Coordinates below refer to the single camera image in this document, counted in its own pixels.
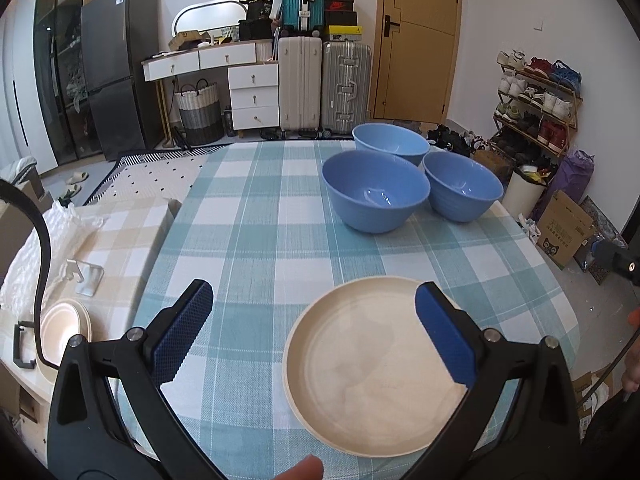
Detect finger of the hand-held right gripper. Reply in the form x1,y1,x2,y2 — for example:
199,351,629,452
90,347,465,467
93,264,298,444
591,240,640,287

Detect oval vanity mirror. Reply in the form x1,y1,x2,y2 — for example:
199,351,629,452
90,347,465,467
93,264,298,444
171,0,249,43

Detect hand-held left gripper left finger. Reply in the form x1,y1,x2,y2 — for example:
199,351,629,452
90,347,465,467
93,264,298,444
47,279,223,480

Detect purple bag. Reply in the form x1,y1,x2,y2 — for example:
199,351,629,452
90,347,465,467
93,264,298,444
537,150,596,221

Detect stack of cream dishes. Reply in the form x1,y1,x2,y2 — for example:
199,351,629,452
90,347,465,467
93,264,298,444
36,305,93,386

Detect large brown cardboard box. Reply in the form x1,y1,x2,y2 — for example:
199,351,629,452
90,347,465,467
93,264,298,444
537,190,598,270

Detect woven laundry basket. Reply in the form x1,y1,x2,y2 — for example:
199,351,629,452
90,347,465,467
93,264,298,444
174,79,224,146

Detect metal shoe rack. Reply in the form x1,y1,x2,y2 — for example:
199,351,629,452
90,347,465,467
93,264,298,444
492,50,583,181

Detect white bubble wrap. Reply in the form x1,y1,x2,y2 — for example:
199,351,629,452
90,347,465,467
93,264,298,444
0,200,108,306

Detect black bag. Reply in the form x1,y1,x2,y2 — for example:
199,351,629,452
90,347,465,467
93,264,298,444
238,0,276,41

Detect white waste bin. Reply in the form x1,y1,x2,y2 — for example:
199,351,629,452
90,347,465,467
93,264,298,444
502,165,548,221

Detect beige checked cloth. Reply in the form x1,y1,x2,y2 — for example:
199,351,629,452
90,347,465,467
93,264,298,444
0,197,183,376

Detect scattered loose shoes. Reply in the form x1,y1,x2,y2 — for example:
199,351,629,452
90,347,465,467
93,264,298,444
425,122,488,158

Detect person's right hand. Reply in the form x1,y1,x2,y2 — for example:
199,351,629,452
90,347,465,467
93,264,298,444
621,310,640,393

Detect white vanity desk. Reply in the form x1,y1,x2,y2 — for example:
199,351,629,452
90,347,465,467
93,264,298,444
141,40,278,148

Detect small cream bowl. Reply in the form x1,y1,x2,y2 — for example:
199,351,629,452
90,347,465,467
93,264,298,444
40,299,93,356

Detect blue bowl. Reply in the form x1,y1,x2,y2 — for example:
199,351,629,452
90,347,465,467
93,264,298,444
352,122,431,167
321,150,432,233
422,151,504,223

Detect thick black cable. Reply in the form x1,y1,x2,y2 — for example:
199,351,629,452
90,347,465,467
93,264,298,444
0,177,68,368

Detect printed cardboard box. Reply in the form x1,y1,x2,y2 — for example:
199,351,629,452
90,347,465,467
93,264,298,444
572,367,621,441

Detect person's left hand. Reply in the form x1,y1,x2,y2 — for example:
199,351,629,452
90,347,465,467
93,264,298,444
270,455,323,480

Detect dark glass cabinet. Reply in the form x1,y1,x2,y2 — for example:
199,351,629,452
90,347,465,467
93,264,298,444
32,0,108,166

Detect white drawer unit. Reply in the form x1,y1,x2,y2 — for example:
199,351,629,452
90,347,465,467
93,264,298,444
227,62,281,131

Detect small open cardboard box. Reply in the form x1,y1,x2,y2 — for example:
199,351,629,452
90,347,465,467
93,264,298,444
167,30,203,51

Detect white suitcase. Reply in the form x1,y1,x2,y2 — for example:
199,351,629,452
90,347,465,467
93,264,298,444
277,35,323,133

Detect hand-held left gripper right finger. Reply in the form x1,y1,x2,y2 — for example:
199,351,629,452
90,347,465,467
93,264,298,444
400,281,583,480

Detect dark grey fridge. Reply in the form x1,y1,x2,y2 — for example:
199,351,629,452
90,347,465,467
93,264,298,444
80,0,161,161

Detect black clamp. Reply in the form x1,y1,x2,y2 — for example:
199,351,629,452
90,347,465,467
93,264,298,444
12,321,40,368

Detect patterned clear bag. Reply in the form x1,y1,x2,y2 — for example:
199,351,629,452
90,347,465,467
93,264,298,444
575,197,626,286

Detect white wardrobe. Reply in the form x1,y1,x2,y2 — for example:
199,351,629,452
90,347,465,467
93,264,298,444
0,0,58,176

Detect teal checked tablecloth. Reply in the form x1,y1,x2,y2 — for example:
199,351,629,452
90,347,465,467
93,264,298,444
112,137,581,480

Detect yellow and black shoe box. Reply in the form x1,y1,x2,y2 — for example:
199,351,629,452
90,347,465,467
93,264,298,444
322,25,362,43

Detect small brown cardboard box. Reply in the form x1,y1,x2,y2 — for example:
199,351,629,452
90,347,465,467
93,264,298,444
472,149,513,183

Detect wooden door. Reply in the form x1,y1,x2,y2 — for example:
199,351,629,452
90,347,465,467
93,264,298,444
370,0,463,126

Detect silver suitcase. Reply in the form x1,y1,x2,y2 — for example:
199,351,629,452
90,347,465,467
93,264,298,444
320,40,373,136

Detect silver phone stand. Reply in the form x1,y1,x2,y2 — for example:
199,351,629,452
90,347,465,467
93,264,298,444
66,259,105,297

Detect cream round plate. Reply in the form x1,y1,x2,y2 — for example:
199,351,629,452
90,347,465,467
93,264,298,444
282,276,496,457

